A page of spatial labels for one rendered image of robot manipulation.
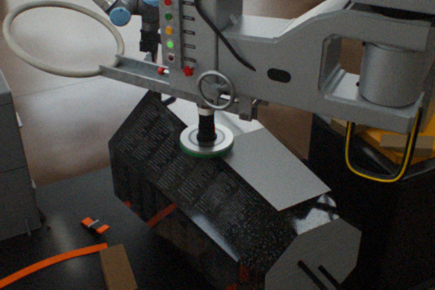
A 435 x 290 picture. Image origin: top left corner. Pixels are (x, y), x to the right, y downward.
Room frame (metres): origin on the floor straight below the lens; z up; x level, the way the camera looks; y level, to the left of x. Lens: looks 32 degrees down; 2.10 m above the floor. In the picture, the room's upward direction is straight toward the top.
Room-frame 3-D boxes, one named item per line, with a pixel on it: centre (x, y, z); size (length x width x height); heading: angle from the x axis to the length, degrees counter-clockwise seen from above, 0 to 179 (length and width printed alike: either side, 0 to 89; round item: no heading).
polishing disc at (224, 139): (1.86, 0.04, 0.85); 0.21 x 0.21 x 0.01
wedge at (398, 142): (1.90, -0.78, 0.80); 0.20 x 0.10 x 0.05; 68
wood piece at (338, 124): (2.06, -0.60, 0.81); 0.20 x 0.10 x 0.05; 125
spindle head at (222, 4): (1.82, -0.03, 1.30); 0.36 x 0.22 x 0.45; 63
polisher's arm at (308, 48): (1.67, -0.30, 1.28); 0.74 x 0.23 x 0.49; 63
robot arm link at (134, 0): (2.52, 0.43, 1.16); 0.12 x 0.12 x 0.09; 1
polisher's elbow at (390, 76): (1.56, -0.54, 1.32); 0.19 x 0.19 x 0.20
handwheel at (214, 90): (1.70, -0.01, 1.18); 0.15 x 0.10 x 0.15; 63
